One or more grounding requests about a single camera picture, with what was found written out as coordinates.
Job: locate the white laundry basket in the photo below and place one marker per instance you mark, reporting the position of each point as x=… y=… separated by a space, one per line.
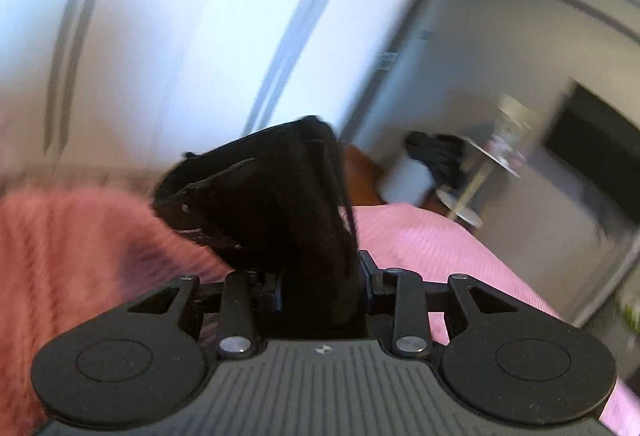
x=407 y=181

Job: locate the white sliding wardrobe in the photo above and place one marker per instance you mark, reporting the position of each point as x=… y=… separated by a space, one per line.
x=175 y=40

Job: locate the dark clothes pile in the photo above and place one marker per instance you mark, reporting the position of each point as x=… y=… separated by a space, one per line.
x=437 y=155

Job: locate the small ornaments on table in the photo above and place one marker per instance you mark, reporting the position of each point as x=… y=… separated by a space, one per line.
x=512 y=130

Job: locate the pink ribbed blanket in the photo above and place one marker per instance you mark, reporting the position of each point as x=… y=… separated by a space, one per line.
x=75 y=246

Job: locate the black pants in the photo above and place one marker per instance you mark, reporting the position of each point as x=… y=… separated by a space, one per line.
x=280 y=206

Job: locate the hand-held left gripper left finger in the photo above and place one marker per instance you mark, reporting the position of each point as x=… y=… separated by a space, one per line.
x=239 y=311

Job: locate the black television screen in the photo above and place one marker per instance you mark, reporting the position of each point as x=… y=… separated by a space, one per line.
x=595 y=145

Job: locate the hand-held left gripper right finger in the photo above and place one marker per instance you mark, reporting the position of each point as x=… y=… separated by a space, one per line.
x=374 y=292

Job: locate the white gold-legged side table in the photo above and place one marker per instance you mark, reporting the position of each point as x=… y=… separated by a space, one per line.
x=475 y=176

